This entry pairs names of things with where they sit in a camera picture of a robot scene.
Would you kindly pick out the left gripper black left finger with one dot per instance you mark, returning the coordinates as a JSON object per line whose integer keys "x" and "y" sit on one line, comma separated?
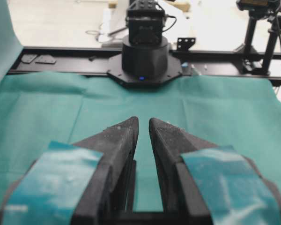
{"x": 75, "y": 184}

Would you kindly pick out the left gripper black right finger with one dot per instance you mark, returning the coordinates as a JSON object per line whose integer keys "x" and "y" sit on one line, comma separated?
{"x": 179, "y": 193}

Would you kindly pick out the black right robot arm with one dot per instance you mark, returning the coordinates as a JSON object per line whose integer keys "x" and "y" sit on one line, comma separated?
{"x": 145, "y": 59}

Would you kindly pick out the green table cloth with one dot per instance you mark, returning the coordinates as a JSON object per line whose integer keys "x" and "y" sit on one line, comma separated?
{"x": 38, "y": 108}

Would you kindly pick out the green backdrop cloth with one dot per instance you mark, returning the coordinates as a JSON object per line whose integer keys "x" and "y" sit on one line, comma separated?
{"x": 10, "y": 46}

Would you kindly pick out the black corner bracket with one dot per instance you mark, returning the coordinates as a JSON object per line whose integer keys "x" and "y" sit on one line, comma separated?
{"x": 185, "y": 43}

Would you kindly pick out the black aluminium frame rail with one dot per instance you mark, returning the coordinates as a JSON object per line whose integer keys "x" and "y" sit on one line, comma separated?
{"x": 106, "y": 62}

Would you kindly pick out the black camera tripod stand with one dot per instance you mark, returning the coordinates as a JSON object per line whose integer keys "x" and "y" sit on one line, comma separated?
{"x": 262, "y": 33}

